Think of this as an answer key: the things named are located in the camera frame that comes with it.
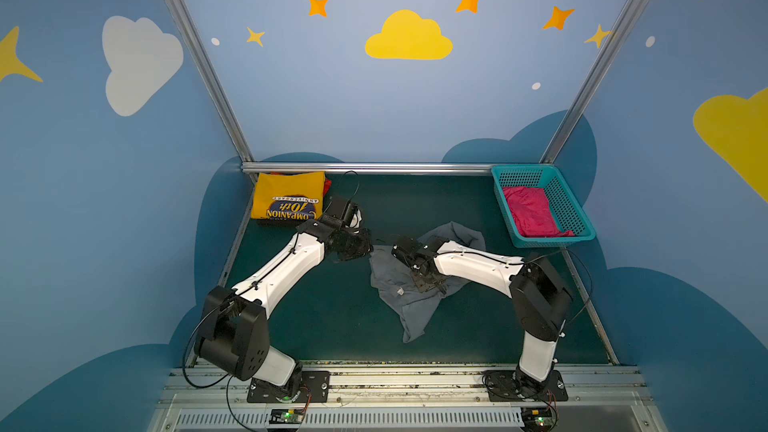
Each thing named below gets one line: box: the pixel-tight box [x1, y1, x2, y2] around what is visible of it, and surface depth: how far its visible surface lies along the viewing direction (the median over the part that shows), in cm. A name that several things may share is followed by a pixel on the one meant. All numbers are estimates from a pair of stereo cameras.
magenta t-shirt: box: [502, 186, 575, 237], surface depth 111 cm
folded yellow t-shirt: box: [251, 171, 326, 221], surface depth 106 cm
